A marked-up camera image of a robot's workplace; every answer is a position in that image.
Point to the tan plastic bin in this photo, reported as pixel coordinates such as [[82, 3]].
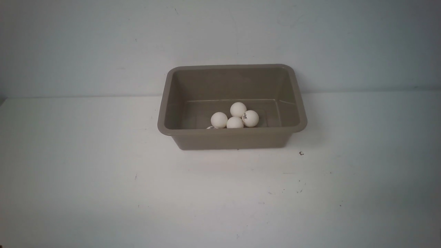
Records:
[[192, 94]]

